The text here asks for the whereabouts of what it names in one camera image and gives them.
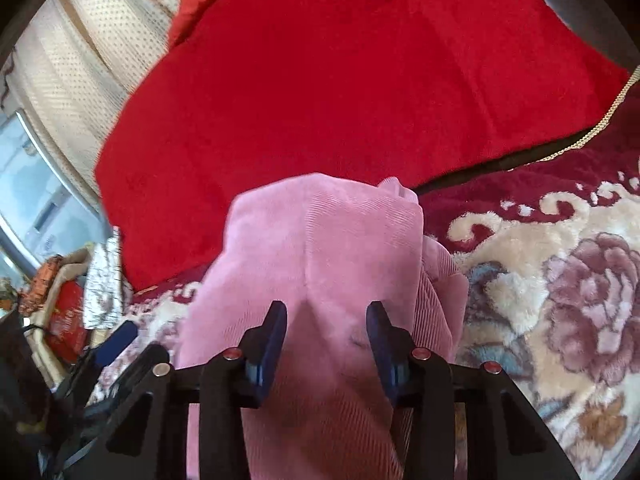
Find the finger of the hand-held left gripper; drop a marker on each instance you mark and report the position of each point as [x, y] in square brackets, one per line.
[117, 342]
[137, 360]

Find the cream dotted curtain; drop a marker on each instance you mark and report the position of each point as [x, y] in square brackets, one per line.
[75, 60]

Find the red fleece blanket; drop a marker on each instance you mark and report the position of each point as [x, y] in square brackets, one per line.
[325, 85]

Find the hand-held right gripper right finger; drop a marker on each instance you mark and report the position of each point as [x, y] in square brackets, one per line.
[384, 355]

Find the floral plush blanket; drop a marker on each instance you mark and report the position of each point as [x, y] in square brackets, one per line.
[550, 285]

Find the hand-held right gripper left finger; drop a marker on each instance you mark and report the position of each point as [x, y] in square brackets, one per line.
[265, 355]

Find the white grey patterned cloth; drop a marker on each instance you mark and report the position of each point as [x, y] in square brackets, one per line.
[105, 280]

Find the aluminium framed window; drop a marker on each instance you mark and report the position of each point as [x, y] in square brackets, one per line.
[35, 200]

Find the orange patterned cloth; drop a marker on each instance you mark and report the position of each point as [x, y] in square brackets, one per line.
[47, 277]

